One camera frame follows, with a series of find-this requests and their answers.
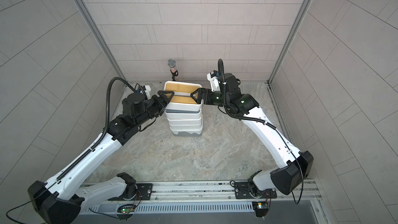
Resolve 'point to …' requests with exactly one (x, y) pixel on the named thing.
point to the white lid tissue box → (186, 131)
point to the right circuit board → (261, 208)
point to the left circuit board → (125, 211)
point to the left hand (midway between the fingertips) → (175, 95)
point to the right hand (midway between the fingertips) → (198, 95)
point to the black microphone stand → (171, 63)
